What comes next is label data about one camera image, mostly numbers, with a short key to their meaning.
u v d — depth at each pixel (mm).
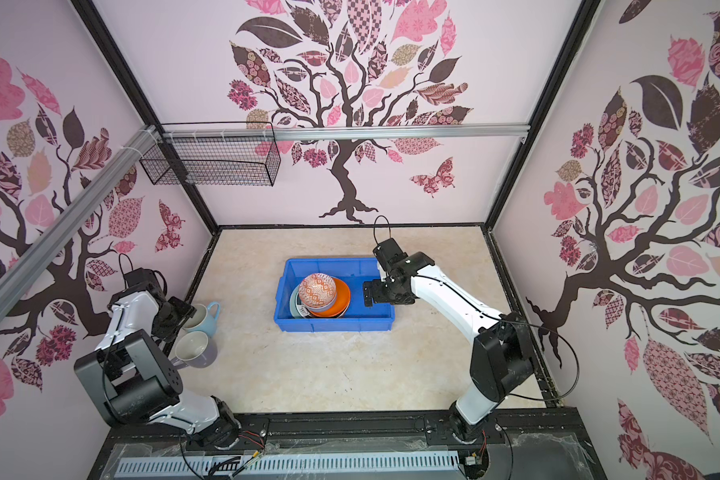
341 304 931
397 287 608
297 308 923
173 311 722
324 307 873
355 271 1037
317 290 923
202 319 833
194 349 860
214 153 948
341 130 944
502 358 437
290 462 700
